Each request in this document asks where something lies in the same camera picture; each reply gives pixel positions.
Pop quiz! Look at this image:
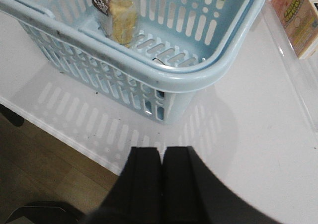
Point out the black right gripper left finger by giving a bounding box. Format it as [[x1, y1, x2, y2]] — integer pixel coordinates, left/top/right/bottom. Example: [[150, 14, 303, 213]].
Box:
[[81, 147, 161, 224]]

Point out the light blue plastic basket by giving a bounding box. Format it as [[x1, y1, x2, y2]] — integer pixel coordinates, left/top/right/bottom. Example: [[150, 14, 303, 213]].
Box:
[[0, 0, 265, 124]]

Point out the orange yellow snack box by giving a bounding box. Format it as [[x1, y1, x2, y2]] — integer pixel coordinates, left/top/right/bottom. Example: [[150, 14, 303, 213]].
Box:
[[271, 0, 318, 60]]

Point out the black chair base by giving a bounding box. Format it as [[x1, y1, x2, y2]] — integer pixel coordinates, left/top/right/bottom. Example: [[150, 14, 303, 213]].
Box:
[[5, 201, 85, 224]]

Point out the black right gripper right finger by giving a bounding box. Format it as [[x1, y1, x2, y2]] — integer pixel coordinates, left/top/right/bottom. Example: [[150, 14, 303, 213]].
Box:
[[163, 146, 277, 224]]

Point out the packaged bread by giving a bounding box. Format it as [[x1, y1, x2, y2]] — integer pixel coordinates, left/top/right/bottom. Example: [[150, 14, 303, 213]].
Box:
[[91, 0, 139, 48]]

